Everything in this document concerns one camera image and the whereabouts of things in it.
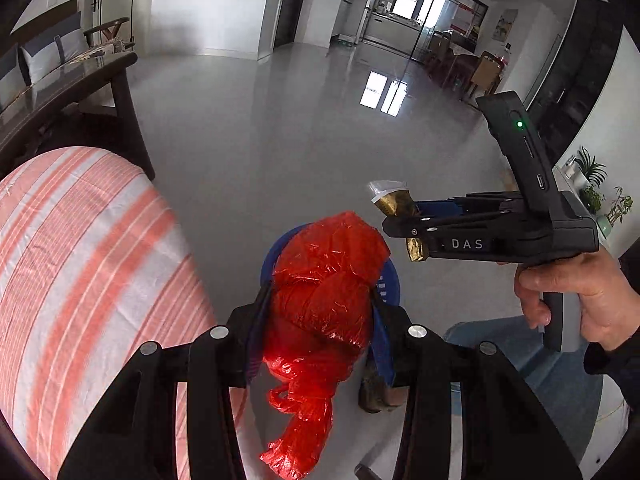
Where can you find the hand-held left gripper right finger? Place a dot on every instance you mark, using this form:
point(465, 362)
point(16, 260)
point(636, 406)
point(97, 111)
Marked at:
point(382, 350)

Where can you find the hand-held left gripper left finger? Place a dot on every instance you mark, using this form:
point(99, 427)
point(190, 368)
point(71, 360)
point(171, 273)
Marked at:
point(210, 375)

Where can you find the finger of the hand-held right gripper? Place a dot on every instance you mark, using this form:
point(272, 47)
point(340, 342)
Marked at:
point(450, 224)
point(440, 207)

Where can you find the gold snack wrapper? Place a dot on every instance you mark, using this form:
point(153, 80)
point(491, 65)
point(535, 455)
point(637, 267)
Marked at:
point(395, 200)

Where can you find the red plastic bag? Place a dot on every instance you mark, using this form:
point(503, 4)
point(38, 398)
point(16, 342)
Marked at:
point(320, 285)

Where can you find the blue plastic basket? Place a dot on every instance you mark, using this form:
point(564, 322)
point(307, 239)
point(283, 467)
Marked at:
point(272, 255)

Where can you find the person's right forearm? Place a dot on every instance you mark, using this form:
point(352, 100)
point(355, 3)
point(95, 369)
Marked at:
point(631, 272)

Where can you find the person's right hand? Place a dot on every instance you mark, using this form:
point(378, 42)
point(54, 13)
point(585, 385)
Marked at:
point(590, 290)

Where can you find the brown shoe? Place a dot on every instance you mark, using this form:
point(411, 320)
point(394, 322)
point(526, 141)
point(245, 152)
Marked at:
point(372, 390)

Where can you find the small potted plant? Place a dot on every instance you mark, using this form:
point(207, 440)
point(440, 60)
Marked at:
point(617, 207)
point(590, 170)

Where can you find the wooden dining set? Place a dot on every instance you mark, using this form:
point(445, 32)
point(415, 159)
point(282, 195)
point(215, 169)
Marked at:
point(465, 67)

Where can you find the person's blue jeans leg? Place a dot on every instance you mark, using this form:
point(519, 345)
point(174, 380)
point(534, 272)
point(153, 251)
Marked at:
point(550, 380)

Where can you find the orange striped tablecloth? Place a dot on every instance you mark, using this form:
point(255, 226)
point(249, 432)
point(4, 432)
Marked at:
point(75, 260)

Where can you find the glass kitchen sliding door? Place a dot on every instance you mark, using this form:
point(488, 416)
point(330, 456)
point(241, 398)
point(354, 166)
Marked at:
point(425, 5)

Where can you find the dark wooden door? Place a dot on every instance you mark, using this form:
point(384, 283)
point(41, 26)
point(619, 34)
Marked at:
point(292, 0)

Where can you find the dark wooden coffee table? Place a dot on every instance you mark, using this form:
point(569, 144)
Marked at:
point(75, 90)

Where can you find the grey white pillow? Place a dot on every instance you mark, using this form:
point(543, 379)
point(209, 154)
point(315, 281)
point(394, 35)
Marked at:
point(7, 75)
point(60, 52)

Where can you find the dark wooden sofa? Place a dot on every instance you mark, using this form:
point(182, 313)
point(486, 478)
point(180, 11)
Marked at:
point(45, 17)

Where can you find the black wall cabinet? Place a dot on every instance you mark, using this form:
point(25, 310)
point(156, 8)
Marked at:
point(575, 85)

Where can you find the framed wall picture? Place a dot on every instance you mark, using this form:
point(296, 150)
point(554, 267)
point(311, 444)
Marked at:
point(505, 25)

